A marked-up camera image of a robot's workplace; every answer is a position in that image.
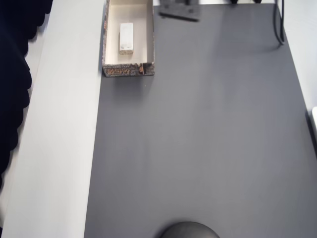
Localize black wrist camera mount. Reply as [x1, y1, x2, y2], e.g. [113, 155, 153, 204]
[158, 0, 201, 22]

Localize grey desk mat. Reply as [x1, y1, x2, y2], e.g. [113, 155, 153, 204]
[83, 2, 317, 238]

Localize small white block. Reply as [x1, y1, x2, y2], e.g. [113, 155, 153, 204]
[118, 22, 135, 56]

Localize dark blue curtain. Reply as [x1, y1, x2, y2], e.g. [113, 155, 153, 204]
[0, 0, 54, 224]

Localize black camera stand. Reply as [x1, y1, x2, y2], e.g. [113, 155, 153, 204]
[158, 221, 221, 238]

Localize patterned cardboard box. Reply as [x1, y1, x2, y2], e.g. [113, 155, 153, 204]
[102, 0, 156, 78]

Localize black camera cable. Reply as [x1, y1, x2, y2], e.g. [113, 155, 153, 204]
[272, 0, 286, 46]

